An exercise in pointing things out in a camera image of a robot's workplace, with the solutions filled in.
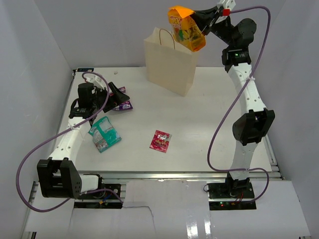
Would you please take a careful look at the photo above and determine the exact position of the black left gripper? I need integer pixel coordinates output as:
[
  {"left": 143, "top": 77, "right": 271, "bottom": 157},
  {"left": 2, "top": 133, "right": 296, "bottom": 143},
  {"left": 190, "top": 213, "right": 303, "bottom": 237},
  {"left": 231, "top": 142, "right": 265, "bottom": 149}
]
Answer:
[{"left": 91, "top": 82, "right": 129, "bottom": 113}]

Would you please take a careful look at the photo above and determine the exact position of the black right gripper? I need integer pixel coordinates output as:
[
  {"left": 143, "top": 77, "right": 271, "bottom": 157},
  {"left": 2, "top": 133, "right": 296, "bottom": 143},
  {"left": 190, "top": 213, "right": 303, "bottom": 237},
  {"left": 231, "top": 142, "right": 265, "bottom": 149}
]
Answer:
[{"left": 190, "top": 6, "right": 236, "bottom": 48}]

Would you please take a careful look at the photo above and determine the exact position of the purple snack packet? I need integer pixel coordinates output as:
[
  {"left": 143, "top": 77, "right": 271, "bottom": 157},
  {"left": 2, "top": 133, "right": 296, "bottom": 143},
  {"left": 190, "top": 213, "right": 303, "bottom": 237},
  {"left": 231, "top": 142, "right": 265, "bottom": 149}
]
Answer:
[{"left": 112, "top": 87, "right": 133, "bottom": 111}]

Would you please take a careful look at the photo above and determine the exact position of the yellow mango candy bag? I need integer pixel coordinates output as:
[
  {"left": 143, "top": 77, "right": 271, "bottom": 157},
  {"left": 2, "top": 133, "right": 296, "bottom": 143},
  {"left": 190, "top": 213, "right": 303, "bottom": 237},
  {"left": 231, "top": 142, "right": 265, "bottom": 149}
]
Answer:
[{"left": 167, "top": 5, "right": 206, "bottom": 52}]

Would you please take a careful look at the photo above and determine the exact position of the teal snack bag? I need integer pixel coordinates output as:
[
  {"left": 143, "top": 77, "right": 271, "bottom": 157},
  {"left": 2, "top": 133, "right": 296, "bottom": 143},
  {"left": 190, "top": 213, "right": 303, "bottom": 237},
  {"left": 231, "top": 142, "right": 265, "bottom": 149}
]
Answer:
[{"left": 89, "top": 117, "right": 122, "bottom": 153}]

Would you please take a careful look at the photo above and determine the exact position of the red candy packet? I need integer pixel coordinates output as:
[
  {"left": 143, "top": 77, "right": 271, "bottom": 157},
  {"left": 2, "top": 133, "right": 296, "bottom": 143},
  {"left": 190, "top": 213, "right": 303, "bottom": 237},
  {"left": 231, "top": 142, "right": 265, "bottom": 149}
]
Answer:
[{"left": 150, "top": 130, "right": 171, "bottom": 153}]

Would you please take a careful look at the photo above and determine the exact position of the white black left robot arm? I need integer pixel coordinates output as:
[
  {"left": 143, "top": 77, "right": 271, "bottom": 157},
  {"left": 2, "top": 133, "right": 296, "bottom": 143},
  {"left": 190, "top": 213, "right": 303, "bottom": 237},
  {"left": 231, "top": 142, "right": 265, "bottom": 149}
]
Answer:
[{"left": 37, "top": 82, "right": 129, "bottom": 199}]

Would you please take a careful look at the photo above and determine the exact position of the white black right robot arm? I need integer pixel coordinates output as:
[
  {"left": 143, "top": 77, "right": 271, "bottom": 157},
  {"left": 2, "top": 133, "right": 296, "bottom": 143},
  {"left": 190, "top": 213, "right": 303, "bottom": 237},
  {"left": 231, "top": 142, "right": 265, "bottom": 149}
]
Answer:
[{"left": 191, "top": 3, "right": 275, "bottom": 199}]

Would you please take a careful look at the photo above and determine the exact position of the cream paper bag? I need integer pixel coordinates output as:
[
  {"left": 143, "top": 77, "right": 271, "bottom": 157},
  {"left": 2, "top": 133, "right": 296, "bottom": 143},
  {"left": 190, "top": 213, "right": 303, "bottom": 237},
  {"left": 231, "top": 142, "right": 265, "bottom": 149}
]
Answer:
[{"left": 144, "top": 27, "right": 198, "bottom": 97}]

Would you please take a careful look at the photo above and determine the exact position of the blue label sticker left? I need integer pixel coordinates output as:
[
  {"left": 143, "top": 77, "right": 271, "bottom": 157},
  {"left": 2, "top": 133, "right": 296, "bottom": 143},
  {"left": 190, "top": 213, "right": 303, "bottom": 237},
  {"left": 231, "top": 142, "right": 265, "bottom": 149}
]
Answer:
[{"left": 77, "top": 68, "right": 94, "bottom": 72}]

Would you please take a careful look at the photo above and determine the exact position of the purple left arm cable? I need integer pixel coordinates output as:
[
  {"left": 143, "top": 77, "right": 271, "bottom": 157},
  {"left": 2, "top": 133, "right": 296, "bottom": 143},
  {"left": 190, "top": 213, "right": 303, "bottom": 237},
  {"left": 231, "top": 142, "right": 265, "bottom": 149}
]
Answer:
[{"left": 16, "top": 72, "right": 123, "bottom": 213}]

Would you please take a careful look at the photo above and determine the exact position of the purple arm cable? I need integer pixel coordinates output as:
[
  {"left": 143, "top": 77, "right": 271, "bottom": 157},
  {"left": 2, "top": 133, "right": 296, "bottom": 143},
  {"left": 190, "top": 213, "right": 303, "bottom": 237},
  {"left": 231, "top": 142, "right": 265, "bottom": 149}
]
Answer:
[
  {"left": 203, "top": 6, "right": 272, "bottom": 205},
  {"left": 16, "top": 72, "right": 123, "bottom": 213}
]

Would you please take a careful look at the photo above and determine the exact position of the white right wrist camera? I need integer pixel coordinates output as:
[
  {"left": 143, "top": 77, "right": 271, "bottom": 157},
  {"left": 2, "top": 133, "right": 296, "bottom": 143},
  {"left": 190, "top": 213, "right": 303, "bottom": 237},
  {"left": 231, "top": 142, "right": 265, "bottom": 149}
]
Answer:
[{"left": 217, "top": 0, "right": 236, "bottom": 16}]

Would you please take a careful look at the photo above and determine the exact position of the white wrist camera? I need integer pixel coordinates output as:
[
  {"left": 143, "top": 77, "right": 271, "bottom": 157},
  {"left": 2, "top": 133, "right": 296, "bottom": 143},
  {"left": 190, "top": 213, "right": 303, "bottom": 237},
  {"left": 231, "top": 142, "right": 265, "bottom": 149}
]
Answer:
[
  {"left": 85, "top": 75, "right": 104, "bottom": 88},
  {"left": 217, "top": 0, "right": 236, "bottom": 16}
]

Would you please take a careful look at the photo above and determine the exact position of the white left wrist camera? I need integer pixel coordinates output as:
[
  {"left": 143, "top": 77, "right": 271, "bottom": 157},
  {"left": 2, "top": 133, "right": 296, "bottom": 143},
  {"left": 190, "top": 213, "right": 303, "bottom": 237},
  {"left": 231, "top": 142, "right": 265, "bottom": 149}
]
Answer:
[{"left": 85, "top": 75, "right": 104, "bottom": 88}]

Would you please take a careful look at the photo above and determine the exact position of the aluminium table edge rail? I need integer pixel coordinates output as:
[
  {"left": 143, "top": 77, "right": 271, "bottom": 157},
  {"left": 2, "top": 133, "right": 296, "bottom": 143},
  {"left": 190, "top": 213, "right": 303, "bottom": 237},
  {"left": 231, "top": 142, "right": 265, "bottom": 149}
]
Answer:
[{"left": 44, "top": 170, "right": 284, "bottom": 181}]

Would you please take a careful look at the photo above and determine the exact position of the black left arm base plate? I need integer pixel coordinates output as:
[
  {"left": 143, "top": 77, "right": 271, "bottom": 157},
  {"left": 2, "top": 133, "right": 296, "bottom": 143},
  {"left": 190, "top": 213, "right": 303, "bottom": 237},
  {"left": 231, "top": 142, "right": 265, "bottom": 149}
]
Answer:
[{"left": 74, "top": 191, "right": 122, "bottom": 209}]

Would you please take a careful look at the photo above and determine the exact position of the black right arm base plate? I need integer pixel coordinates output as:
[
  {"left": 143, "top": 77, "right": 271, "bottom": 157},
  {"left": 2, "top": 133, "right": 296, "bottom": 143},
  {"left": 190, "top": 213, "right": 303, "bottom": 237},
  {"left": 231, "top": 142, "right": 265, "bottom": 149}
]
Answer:
[{"left": 203, "top": 183, "right": 257, "bottom": 211}]

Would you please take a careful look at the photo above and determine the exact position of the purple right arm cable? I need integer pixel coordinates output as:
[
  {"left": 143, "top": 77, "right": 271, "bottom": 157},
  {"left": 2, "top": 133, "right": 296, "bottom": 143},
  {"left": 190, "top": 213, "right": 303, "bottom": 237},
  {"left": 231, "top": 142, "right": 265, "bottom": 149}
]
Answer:
[{"left": 203, "top": 6, "right": 272, "bottom": 205}]

